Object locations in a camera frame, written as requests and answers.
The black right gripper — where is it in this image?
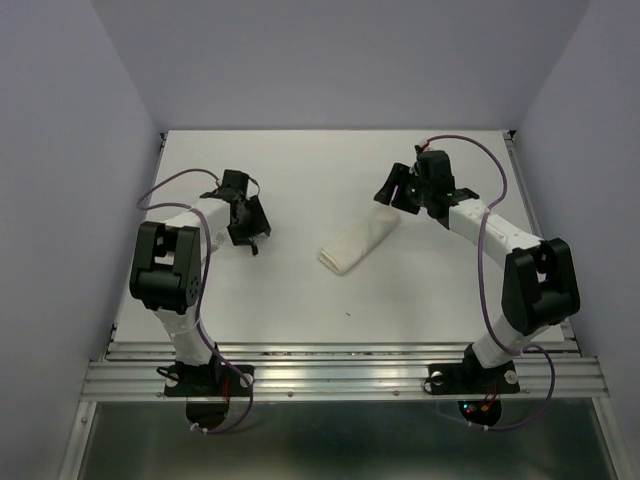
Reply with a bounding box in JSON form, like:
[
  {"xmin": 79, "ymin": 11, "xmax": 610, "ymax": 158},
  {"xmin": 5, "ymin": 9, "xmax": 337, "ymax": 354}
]
[{"xmin": 371, "ymin": 162, "xmax": 431, "ymax": 214}]

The white cloth napkin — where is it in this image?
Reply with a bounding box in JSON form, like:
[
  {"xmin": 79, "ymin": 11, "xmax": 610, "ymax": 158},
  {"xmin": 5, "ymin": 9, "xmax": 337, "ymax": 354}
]
[{"xmin": 318, "ymin": 205, "xmax": 401, "ymax": 276}]

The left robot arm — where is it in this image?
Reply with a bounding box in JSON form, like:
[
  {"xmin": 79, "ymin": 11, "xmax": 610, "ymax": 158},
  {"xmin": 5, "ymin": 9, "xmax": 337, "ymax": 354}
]
[{"xmin": 129, "ymin": 169, "xmax": 271, "ymax": 397}]

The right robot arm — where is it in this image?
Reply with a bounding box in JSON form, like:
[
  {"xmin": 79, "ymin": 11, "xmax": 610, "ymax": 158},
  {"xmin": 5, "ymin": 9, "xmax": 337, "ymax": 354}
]
[{"xmin": 374, "ymin": 150, "xmax": 580, "ymax": 395}]

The silver fork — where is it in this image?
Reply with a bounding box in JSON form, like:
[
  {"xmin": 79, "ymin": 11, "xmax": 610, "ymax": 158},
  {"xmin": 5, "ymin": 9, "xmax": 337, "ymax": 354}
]
[{"xmin": 211, "ymin": 231, "xmax": 226, "ymax": 253}]

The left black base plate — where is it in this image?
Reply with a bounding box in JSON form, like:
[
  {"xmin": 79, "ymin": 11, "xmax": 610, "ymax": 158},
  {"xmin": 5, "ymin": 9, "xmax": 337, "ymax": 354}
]
[{"xmin": 156, "ymin": 359, "xmax": 250, "ymax": 398}]

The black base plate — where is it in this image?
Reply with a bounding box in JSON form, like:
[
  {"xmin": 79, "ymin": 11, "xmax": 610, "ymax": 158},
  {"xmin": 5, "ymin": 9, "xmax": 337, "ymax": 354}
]
[
  {"xmin": 156, "ymin": 359, "xmax": 250, "ymax": 398},
  {"xmin": 422, "ymin": 362, "xmax": 520, "ymax": 396}
]

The aluminium front rail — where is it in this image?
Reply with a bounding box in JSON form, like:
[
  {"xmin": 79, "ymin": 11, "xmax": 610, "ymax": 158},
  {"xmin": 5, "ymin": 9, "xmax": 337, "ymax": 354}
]
[{"xmin": 81, "ymin": 340, "xmax": 609, "ymax": 402}]

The aluminium rail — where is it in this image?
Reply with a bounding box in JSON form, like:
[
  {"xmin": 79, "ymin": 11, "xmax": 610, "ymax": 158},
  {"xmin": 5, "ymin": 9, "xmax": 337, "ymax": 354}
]
[
  {"xmin": 503, "ymin": 129, "xmax": 584, "ymax": 351},
  {"xmin": 81, "ymin": 340, "xmax": 609, "ymax": 402}
]

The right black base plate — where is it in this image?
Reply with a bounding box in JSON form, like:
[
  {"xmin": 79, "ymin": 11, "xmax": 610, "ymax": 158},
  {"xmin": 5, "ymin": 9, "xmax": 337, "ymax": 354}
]
[{"xmin": 422, "ymin": 362, "xmax": 520, "ymax": 396}]

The aluminium right side rail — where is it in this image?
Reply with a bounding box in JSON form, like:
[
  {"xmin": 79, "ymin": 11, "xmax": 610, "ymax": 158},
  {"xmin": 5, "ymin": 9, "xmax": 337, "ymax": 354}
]
[{"xmin": 503, "ymin": 129, "xmax": 584, "ymax": 351}]

